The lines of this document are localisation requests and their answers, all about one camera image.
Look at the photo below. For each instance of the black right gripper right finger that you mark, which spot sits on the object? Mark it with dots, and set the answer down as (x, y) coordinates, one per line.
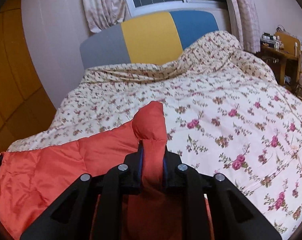
(211, 206)

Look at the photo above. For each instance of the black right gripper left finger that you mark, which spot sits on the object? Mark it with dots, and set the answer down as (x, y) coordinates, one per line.
(91, 207)

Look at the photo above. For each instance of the orange red puffer jacket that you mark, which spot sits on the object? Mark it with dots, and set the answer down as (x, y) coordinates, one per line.
(31, 180)

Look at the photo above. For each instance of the floral white bed quilt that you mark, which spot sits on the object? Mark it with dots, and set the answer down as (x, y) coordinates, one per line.
(224, 112)

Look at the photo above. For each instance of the brown wooden wardrobe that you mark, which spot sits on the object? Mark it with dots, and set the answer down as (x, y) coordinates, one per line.
(25, 108)

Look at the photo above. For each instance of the wooden bedside desk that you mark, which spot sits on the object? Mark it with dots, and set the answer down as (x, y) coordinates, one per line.
(287, 68)

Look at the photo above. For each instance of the wooden desk chair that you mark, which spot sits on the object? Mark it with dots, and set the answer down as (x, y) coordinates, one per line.
(291, 44)

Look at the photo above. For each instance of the floral right curtain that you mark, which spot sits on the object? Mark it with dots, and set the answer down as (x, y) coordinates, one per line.
(245, 24)

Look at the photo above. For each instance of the floral curtain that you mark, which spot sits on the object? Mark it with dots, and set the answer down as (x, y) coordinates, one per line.
(102, 14)
(245, 24)

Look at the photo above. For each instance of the grey yellow blue headboard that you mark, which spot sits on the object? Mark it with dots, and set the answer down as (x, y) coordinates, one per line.
(156, 38)

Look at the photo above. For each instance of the floral left curtain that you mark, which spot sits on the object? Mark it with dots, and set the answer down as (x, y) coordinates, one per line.
(102, 14)

